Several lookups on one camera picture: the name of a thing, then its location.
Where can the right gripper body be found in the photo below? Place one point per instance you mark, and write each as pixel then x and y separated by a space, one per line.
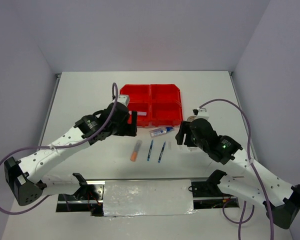
pixel 192 141

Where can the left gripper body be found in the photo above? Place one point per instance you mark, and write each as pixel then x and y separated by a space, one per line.
pixel 121 129

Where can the blue pen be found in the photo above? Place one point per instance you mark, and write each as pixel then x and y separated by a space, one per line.
pixel 161 152
pixel 150 150

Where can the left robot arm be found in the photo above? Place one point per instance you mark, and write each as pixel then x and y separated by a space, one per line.
pixel 28 177

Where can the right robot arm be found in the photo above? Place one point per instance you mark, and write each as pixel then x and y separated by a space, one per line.
pixel 232 173

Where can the large clear tape roll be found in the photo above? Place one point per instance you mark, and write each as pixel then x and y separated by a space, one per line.
pixel 191 118

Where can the small clear tape roll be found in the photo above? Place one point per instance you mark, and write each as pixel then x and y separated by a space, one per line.
pixel 191 149

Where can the orange highlighter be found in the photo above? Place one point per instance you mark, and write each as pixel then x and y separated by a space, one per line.
pixel 135 151

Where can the blue glue bottle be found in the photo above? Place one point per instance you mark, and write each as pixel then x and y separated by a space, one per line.
pixel 160 131

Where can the red four-compartment bin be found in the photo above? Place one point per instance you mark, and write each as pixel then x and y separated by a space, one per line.
pixel 161 102

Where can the silver foil sheet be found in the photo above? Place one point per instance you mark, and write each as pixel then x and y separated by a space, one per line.
pixel 147 198

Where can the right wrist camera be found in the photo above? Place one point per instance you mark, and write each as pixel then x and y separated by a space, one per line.
pixel 200 113

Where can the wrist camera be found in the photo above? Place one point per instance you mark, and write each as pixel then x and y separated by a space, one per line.
pixel 200 113
pixel 123 99

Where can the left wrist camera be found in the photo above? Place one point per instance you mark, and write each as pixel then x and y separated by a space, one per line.
pixel 123 99

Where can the black mounting rail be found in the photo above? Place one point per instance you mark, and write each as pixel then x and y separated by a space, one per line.
pixel 203 196

